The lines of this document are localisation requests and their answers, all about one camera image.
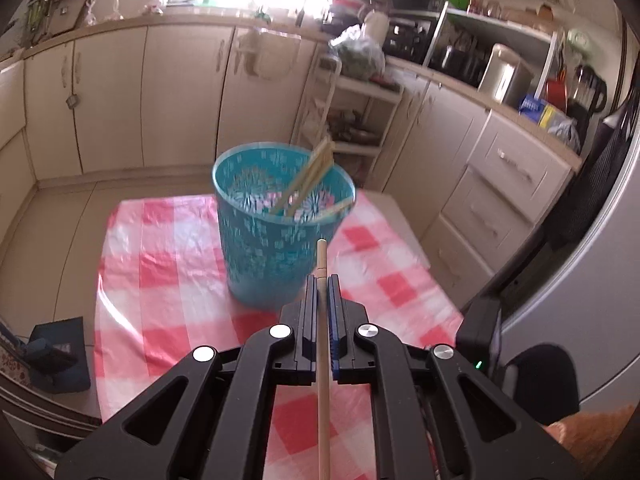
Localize red white checkered tablecloth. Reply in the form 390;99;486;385
93;190;467;480

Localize beige kitchen base cabinets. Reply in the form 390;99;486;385
1;16;582;306

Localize blue dustpan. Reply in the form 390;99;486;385
23;316;91;394

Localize white tiered storage rack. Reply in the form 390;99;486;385
292;53;405;181

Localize green vegetables plastic bag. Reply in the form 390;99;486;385
329;25;385;81

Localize teal perforated plastic basket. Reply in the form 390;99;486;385
212;142;357;310

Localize wooden chopstick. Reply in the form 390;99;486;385
285;143;334;218
316;240;331;480
312;197;355;221
269;136;334;217

